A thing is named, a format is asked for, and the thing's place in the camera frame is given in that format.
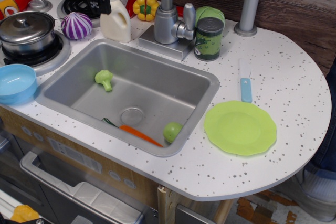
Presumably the silver toy faucet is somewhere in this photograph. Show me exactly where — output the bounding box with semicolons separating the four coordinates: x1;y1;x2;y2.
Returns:
138;0;196;60

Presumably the person leg in jeans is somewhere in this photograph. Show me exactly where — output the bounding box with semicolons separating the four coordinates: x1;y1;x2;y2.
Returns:
306;58;336;180

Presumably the yellow object on floor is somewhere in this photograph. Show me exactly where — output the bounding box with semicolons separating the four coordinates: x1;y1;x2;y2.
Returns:
10;205;40;223

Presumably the front left stove burner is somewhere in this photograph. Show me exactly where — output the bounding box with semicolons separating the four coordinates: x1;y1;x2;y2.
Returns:
1;31;71;76

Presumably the grey white shoe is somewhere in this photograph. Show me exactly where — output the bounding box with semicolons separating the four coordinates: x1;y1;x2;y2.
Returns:
274;169;335;222

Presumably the toy oven door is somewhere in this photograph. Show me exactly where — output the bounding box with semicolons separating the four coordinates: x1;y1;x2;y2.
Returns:
20;151;159;223

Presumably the grey stove knob front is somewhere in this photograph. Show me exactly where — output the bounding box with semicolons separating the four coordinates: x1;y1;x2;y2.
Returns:
26;0;53;12

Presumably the green toy broccoli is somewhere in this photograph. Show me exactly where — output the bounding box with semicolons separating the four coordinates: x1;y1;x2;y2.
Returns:
95;70;113;92

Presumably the red ketchup bottle toy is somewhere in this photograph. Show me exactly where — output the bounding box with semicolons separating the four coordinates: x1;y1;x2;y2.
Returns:
1;0;31;20

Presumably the purple striped toy onion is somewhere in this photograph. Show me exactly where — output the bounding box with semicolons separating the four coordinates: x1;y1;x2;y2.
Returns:
61;12;93;40

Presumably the orange toy carrot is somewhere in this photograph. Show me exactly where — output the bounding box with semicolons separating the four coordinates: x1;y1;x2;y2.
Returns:
102;118;163;147

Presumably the green toy apple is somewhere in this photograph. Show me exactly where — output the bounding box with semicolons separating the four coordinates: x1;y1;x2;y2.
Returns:
163;122;183;143

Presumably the yellow toy bell pepper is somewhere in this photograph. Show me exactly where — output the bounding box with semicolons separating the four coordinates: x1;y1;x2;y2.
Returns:
132;0;159;22

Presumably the grey metal pole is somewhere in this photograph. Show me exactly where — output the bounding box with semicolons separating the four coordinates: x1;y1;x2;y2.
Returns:
234;0;259;37

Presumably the blue plastic bowl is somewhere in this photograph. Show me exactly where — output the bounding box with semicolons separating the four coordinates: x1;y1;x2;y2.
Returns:
1;64;38;105

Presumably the grey metal sink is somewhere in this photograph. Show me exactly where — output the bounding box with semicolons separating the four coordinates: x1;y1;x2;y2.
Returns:
36;39;220;157

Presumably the green plastic plate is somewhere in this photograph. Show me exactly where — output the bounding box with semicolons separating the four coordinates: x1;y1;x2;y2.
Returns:
204;101;277;156

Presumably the green label tin can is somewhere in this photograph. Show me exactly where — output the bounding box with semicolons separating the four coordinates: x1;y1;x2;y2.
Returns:
194;17;224;61

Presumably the blue handled toy knife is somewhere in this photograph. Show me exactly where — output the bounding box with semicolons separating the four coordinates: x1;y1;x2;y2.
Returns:
238;58;253;103

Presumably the green toy cabbage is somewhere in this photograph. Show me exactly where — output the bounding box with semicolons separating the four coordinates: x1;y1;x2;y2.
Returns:
195;6;225;27

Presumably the white detergent bottle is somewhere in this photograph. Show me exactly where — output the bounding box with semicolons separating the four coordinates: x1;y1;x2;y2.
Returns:
100;0;131;42

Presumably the steel pot with lid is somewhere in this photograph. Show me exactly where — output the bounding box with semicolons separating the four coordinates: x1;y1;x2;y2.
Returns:
1;11;55;55

